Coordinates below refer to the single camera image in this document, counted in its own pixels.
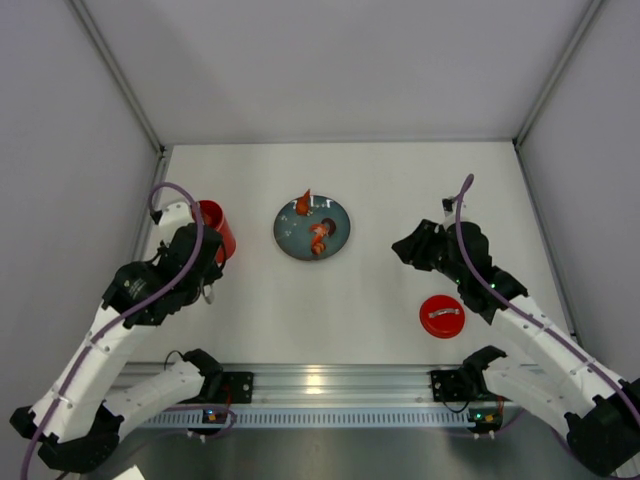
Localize blue ceramic plate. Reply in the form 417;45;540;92
273;194;352;262

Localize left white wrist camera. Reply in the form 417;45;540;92
151;201;194;228

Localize orange shrimp piece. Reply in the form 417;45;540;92
295;189;311;216

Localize left black base bracket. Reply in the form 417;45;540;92
199;371;254;405

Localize metal serving tongs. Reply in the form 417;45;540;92
200;285;215;305

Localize crab stick piece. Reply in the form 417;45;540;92
309;223;329;247

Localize red round lid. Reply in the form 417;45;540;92
419;295;466;339

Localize red cylindrical container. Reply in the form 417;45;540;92
198;200;236;265

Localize grey slotted cable duct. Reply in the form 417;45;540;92
143;406;473;429

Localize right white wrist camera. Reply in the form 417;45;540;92
442;196;458;230

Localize dark octopus tentacle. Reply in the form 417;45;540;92
321;218;337;237

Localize black base bracket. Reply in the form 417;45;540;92
199;371;254;405
429;369;476;403

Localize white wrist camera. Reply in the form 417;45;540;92
442;196;458;230
151;201;194;228

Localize striped bacon piece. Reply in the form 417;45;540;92
312;243;326;255

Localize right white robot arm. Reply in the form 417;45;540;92
392;220;639;477

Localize aluminium mounting rail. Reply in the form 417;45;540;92
119;363;546;406

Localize right black base bracket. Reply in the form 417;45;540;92
429;369;476;403

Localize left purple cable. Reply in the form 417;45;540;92
19;182;205;480

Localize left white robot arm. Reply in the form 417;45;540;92
10;223;225;474

